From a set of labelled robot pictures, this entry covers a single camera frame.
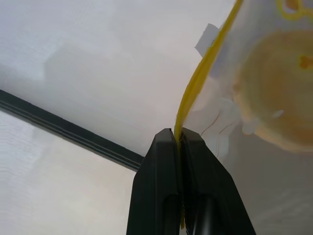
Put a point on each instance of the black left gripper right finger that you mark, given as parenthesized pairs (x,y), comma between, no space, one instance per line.
(210,191)

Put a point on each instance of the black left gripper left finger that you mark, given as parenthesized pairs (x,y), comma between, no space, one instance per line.
(156,186)

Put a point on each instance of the clear yellow-zip plastic bag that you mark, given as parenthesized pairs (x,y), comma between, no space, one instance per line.
(220,80)

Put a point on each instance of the yellow pineapple bun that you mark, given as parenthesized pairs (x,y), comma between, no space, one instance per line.
(276,98)

